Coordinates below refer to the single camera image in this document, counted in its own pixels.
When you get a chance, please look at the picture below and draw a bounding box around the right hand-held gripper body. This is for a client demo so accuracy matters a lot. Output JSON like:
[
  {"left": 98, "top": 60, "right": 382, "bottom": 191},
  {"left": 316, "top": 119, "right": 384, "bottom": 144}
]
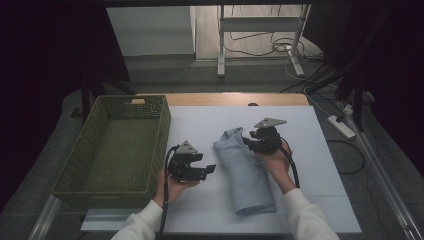
[{"left": 253, "top": 117, "right": 288, "bottom": 155}]

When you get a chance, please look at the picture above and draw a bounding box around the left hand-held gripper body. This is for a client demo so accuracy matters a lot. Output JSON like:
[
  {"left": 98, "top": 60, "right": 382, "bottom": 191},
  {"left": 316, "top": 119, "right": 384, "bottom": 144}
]
[{"left": 167, "top": 140, "right": 208, "bottom": 183}]

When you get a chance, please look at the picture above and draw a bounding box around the light blue tank top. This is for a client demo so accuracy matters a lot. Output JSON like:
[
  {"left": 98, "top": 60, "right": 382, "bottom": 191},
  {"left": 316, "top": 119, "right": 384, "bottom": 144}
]
[{"left": 213, "top": 127, "right": 278, "bottom": 216}]

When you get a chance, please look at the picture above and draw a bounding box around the green woven basket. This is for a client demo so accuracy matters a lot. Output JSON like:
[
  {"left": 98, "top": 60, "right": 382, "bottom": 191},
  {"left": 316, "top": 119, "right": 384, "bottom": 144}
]
[{"left": 51, "top": 94, "right": 172, "bottom": 210}]

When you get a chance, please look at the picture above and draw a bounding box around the person's left hand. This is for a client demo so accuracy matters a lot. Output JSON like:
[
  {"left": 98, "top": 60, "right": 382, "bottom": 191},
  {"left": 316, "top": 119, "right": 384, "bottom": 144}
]
[{"left": 153, "top": 169, "right": 201, "bottom": 209}]

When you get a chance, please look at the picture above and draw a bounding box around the person's right hand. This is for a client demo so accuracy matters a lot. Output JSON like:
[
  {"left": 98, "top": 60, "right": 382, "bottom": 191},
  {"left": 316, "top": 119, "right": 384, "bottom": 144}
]
[{"left": 258, "top": 139, "right": 296, "bottom": 196}]

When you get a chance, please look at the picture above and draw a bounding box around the white power strip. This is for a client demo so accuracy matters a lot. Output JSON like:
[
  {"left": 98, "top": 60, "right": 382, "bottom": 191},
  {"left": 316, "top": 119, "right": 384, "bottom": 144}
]
[{"left": 327, "top": 114, "right": 357, "bottom": 140}]

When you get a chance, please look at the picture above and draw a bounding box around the black metal stand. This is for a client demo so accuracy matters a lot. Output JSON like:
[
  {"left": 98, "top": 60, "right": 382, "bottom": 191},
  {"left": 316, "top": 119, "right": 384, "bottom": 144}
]
[
  {"left": 70, "top": 71, "right": 137, "bottom": 123},
  {"left": 334, "top": 74, "right": 368, "bottom": 133}
]

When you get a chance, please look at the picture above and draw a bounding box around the white partition panel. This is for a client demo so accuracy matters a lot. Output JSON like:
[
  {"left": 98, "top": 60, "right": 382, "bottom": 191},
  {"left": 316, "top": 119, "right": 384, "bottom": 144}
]
[{"left": 106, "top": 6, "right": 196, "bottom": 57}]

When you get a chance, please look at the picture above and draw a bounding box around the dark curtain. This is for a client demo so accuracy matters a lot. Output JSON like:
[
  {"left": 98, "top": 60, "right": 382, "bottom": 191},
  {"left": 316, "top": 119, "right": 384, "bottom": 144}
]
[
  {"left": 0, "top": 0, "right": 132, "bottom": 204},
  {"left": 301, "top": 0, "right": 424, "bottom": 168}
]

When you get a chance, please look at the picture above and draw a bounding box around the right hand-held gripper black cable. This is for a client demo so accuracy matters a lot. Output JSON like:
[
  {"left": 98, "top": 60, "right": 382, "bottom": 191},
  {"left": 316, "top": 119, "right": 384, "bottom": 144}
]
[{"left": 279, "top": 144, "right": 301, "bottom": 189}]

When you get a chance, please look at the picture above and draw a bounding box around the hand-held gripper black cable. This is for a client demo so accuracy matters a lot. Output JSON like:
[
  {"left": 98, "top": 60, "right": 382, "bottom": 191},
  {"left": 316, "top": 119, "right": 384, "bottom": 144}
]
[
  {"left": 159, "top": 144, "right": 181, "bottom": 240},
  {"left": 279, "top": 144, "right": 301, "bottom": 189}
]

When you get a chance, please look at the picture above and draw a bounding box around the left hand-held gripper black cable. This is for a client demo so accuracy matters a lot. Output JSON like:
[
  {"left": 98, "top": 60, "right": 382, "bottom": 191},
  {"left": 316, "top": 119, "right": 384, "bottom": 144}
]
[{"left": 159, "top": 144, "right": 181, "bottom": 240}]

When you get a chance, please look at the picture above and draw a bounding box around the bundle of thick black cables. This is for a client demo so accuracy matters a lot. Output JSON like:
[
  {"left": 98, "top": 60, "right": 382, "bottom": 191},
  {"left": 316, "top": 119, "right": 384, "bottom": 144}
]
[{"left": 279, "top": 61, "right": 351, "bottom": 96}]

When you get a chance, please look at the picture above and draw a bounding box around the tangle of floor cables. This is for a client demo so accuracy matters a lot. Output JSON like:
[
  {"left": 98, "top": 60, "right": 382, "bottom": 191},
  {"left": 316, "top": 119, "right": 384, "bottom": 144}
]
[{"left": 222, "top": 31, "right": 323, "bottom": 64}]

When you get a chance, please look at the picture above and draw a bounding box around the black floor cable loop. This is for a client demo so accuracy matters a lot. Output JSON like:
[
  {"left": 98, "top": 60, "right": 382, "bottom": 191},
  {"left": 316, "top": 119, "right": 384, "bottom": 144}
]
[{"left": 325, "top": 139, "right": 366, "bottom": 175}]

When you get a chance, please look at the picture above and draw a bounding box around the white metal desk frame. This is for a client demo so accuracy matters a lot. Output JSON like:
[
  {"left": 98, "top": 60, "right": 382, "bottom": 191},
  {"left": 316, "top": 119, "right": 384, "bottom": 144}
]
[{"left": 216, "top": 3, "right": 312, "bottom": 78}]

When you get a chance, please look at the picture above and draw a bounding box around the metal floor rail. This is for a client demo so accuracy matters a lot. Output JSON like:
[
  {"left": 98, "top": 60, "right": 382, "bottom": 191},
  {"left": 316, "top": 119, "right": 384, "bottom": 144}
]
[
  {"left": 28, "top": 194, "right": 64, "bottom": 240},
  {"left": 338, "top": 99, "right": 424, "bottom": 240}
]

